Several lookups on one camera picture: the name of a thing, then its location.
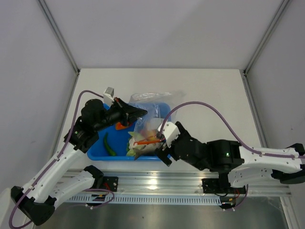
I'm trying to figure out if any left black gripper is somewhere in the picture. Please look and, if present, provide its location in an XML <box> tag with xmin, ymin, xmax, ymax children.
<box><xmin>94</xmin><ymin>97</ymin><xmax>147</xmax><ymax>132</ymax></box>

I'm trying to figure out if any yellow orange mango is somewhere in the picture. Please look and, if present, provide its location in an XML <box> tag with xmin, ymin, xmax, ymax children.
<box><xmin>141</xmin><ymin>122</ymin><xmax>158</xmax><ymax>141</ymax></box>

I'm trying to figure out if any white cauliflower with leaves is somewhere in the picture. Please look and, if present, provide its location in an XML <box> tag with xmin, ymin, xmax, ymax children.
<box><xmin>126</xmin><ymin>132</ymin><xmax>146</xmax><ymax>156</ymax></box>

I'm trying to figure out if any clear zip top bag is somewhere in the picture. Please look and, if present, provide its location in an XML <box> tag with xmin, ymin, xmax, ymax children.
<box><xmin>126</xmin><ymin>91</ymin><xmax>185</xmax><ymax>159</ymax></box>

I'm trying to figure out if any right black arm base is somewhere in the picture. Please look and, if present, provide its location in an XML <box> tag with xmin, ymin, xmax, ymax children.
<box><xmin>202</xmin><ymin>178</ymin><xmax>246</xmax><ymax>197</ymax></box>

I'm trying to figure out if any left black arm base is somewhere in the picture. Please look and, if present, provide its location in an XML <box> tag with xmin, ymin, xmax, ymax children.
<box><xmin>102</xmin><ymin>177</ymin><xmax>119</xmax><ymax>192</ymax></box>

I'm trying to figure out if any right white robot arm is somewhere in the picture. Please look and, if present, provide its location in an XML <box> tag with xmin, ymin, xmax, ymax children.
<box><xmin>156</xmin><ymin>122</ymin><xmax>305</xmax><ymax>193</ymax></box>

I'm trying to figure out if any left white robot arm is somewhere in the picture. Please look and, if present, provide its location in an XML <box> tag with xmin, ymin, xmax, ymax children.
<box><xmin>11</xmin><ymin>98</ymin><xmax>147</xmax><ymax>226</ymax></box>

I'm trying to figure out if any grey toy fish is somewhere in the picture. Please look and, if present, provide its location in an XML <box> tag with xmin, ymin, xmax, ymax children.
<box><xmin>132</xmin><ymin>143</ymin><xmax>161</xmax><ymax>160</ymax></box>

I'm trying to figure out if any red orange mango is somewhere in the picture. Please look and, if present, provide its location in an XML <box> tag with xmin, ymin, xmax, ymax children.
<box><xmin>115</xmin><ymin>122</ymin><xmax>133</xmax><ymax>131</ymax></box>

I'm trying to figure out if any blue plastic bin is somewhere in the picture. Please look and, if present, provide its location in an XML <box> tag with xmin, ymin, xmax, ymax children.
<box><xmin>87</xmin><ymin>102</ymin><xmax>171</xmax><ymax>161</ymax></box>

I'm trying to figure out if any small green chili pepper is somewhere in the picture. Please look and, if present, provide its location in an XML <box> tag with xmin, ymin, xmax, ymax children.
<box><xmin>103</xmin><ymin>133</ymin><xmax>117</xmax><ymax>156</ymax></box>

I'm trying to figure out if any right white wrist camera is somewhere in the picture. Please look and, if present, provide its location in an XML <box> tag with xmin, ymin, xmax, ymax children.
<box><xmin>157</xmin><ymin>122</ymin><xmax>180</xmax><ymax>148</ymax></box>

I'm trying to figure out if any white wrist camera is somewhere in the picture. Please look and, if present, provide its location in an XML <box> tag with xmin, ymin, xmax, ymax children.
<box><xmin>157</xmin><ymin>122</ymin><xmax>180</xmax><ymax>148</ymax></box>
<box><xmin>103</xmin><ymin>87</ymin><xmax>114</xmax><ymax>107</ymax></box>

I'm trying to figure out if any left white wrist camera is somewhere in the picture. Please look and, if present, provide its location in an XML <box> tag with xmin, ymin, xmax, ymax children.
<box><xmin>103</xmin><ymin>87</ymin><xmax>114</xmax><ymax>107</ymax></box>

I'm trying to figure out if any aluminium mounting rail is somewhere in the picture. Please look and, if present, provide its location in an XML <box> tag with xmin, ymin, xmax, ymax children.
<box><xmin>61</xmin><ymin>170</ymin><xmax>292</xmax><ymax>197</ymax></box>

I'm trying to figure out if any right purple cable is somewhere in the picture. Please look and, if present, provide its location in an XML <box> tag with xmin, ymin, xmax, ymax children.
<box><xmin>159</xmin><ymin>101</ymin><xmax>305</xmax><ymax>210</ymax></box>

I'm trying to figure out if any purple cable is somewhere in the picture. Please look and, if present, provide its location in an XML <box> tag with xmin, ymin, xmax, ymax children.
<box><xmin>8</xmin><ymin>90</ymin><xmax>115</xmax><ymax>227</ymax></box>
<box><xmin>159</xmin><ymin>101</ymin><xmax>305</xmax><ymax>210</ymax></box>

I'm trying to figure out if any white slotted cable duct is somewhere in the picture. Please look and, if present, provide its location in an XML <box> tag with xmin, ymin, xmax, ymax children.
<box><xmin>66</xmin><ymin>194</ymin><xmax>222</xmax><ymax>206</ymax></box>

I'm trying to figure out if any right aluminium frame post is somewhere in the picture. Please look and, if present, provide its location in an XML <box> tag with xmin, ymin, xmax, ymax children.
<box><xmin>243</xmin><ymin>0</ymin><xmax>293</xmax><ymax>74</ymax></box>

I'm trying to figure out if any aluminium frame post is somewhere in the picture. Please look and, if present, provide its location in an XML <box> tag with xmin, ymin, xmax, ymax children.
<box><xmin>243</xmin><ymin>0</ymin><xmax>293</xmax><ymax>74</ymax></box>
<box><xmin>36</xmin><ymin>0</ymin><xmax>80</xmax><ymax>75</ymax></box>

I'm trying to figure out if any left aluminium frame post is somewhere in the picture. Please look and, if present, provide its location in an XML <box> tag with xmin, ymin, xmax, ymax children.
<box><xmin>36</xmin><ymin>0</ymin><xmax>80</xmax><ymax>75</ymax></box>

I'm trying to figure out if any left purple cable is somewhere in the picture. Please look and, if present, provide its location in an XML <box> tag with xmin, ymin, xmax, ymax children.
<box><xmin>8</xmin><ymin>90</ymin><xmax>115</xmax><ymax>227</ymax></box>

